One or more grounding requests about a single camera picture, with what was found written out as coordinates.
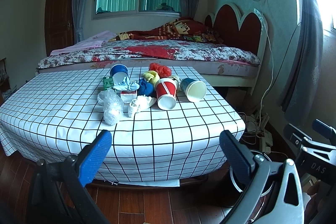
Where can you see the white tissue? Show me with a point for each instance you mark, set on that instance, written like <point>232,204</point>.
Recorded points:
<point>140,104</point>

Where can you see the white power strip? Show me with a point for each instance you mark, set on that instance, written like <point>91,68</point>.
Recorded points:
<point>266,142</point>

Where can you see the light blue face mask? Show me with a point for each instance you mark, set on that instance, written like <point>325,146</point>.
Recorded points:
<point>126,85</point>

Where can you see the red heart headboard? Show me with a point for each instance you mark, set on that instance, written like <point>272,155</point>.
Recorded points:
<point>246,31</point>

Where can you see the green drink carton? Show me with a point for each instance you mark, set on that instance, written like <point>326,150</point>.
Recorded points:
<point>107,83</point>

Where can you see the red plastic bag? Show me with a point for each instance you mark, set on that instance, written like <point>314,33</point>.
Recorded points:
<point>163,71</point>

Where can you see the bed with floral sheet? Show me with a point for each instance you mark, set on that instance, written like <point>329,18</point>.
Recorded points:
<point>218,64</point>

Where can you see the clear plastic bag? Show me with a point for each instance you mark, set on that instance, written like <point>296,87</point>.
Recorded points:
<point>112,106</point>

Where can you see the blue paper cup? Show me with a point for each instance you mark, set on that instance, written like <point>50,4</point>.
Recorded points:
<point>118,72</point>
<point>195,90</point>

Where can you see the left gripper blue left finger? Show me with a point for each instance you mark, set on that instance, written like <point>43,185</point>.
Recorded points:
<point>92,156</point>

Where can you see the yellow cloth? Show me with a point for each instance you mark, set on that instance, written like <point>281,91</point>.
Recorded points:
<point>151,77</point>

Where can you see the grey curtain near bright window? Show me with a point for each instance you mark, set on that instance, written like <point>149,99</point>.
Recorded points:
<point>298,95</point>

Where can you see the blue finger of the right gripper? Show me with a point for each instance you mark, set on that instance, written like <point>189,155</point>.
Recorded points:
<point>323,129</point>

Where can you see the person's right hand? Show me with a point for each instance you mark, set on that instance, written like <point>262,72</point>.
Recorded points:
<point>314,203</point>

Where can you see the dark wooden door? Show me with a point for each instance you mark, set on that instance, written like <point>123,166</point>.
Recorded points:
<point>59,30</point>

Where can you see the red white milk carton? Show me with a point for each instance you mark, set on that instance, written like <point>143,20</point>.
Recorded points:
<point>127,97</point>

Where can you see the blue paper cup back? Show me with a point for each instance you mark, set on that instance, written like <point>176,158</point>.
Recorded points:
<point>118,72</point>

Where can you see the red patterned blanket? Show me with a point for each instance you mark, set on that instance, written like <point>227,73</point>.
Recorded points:
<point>183,28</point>

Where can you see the blue cloth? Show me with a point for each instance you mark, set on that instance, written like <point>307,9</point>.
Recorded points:
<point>146,88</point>

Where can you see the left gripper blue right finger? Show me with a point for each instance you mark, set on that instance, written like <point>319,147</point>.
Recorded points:
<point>239,156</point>

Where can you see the red paper cup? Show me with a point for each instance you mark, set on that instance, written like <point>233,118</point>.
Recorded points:
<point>166,90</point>

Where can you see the beige cloth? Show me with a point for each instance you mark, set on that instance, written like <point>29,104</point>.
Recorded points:
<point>177,80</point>

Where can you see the pink cloth on bed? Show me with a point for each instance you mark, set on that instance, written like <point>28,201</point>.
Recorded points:
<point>89,43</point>

